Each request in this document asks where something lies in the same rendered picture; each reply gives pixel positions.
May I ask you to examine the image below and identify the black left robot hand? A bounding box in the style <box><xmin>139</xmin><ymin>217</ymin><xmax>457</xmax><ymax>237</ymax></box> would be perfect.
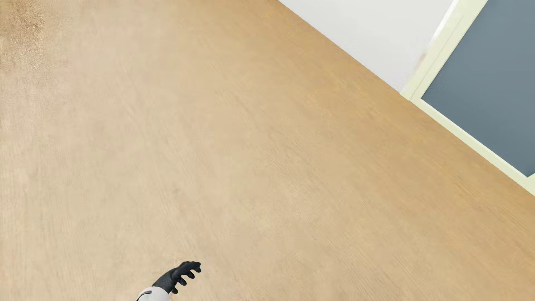
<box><xmin>152</xmin><ymin>261</ymin><xmax>202</xmax><ymax>295</ymax></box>

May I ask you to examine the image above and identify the cream framed grey glass door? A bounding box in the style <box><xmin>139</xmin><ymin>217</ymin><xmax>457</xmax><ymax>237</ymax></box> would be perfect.
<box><xmin>400</xmin><ymin>0</ymin><xmax>535</xmax><ymax>196</ymax></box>

